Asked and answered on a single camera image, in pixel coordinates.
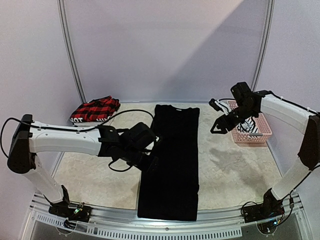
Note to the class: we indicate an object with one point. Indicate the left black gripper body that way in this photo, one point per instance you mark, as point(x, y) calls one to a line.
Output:
point(132, 158)

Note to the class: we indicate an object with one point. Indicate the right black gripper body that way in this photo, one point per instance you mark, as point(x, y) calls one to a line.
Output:
point(227, 119)

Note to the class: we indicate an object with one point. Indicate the black t-shirt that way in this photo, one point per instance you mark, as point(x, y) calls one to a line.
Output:
point(170, 192)

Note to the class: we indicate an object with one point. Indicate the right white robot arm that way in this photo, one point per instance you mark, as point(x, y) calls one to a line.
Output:
point(296, 132)

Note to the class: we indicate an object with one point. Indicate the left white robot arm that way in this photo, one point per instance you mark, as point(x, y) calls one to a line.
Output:
point(33, 137)

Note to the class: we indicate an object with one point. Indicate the black white striped garment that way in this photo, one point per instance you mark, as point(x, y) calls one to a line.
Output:
point(248, 126)

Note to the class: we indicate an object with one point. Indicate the pink plastic basket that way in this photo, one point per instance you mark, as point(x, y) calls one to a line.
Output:
point(261, 138)

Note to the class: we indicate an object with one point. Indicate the white folded garment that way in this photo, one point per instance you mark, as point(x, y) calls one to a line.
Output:
point(107, 121)

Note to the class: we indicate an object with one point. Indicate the red black plaid shirt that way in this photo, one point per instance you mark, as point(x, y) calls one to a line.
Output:
point(96, 110)

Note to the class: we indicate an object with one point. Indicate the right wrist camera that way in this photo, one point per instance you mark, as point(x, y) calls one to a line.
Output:
point(219, 105)

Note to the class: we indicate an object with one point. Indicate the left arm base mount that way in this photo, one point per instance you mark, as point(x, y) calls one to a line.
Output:
point(72, 212)

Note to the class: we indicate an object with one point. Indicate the right aluminium frame post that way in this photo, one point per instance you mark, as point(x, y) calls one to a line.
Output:
point(263, 43)

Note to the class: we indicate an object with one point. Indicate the aluminium frame post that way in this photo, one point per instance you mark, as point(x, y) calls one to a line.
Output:
point(263, 43)
point(62, 11)

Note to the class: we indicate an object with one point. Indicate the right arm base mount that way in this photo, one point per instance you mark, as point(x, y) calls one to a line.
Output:
point(269, 208)

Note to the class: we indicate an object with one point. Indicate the aluminium front rail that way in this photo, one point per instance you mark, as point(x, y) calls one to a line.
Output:
point(123, 224)

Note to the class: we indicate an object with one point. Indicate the left aluminium frame post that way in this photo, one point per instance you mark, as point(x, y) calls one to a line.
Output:
point(62, 11)

